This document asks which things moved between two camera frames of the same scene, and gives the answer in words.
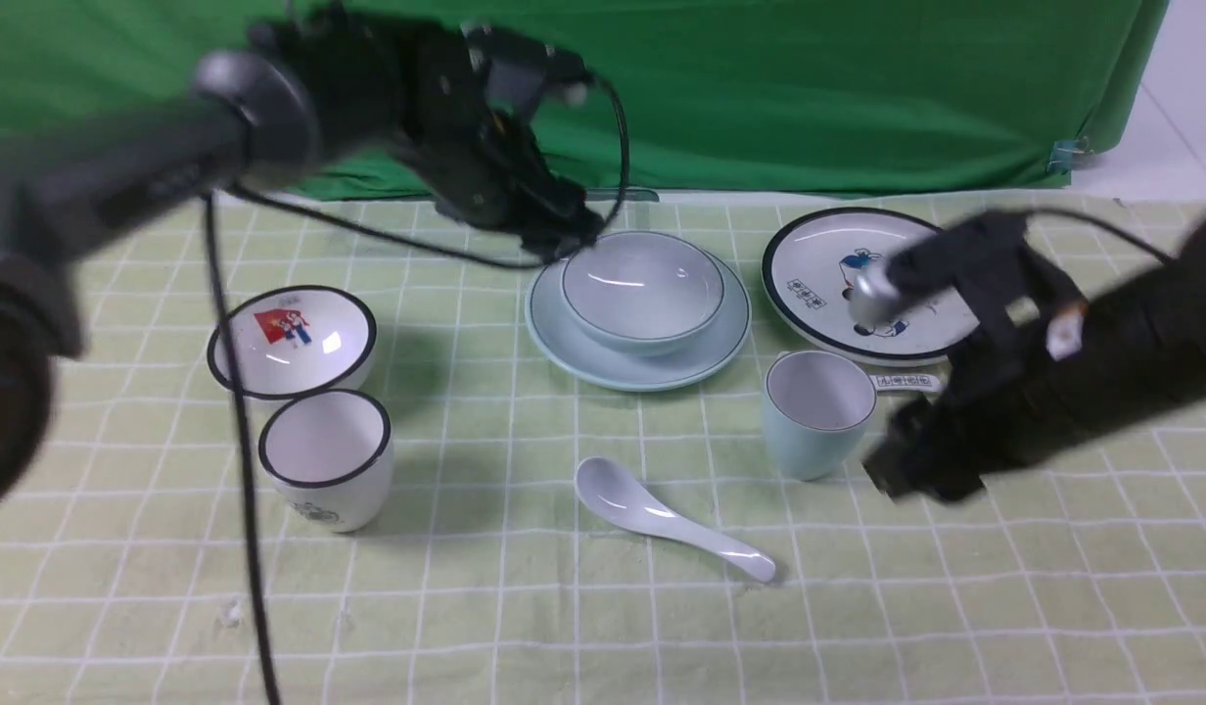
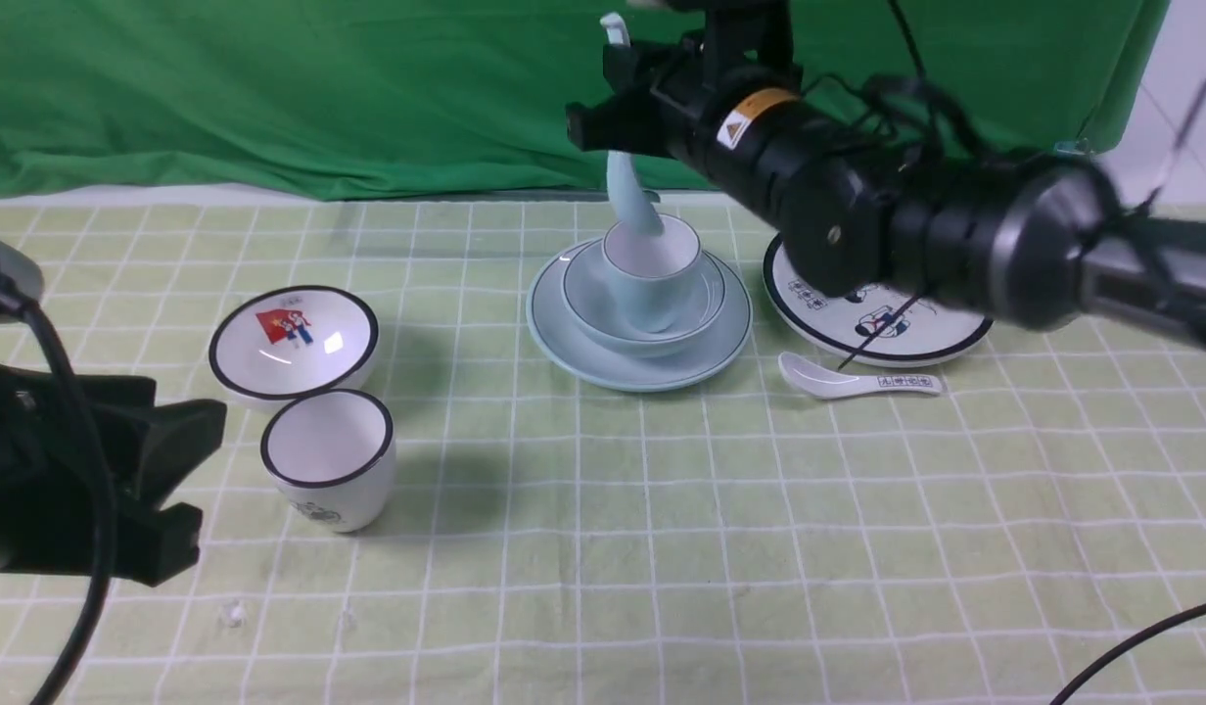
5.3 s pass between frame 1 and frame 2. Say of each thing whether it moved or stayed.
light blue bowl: stayed
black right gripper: moved
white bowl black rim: stayed
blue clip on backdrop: stayed
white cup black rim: stayed
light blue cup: moved
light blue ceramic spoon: moved
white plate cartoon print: stayed
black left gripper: moved
